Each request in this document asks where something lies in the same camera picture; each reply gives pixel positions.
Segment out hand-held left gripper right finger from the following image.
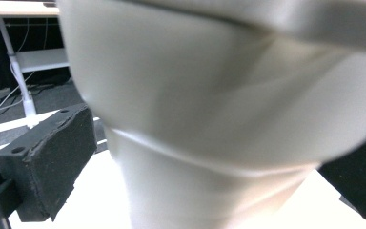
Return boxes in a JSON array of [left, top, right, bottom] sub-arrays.
[[317, 126, 366, 224]]

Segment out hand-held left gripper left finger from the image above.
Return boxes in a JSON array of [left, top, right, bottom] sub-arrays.
[[0, 103, 98, 223]]

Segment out white cup with red lid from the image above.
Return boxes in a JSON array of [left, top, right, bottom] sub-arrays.
[[56, 0, 366, 229]]

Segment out white table frame legs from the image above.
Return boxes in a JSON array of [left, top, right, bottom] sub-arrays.
[[0, 18, 72, 119]]

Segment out white desk frame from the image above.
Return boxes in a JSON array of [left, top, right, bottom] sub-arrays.
[[0, 0, 71, 129]]

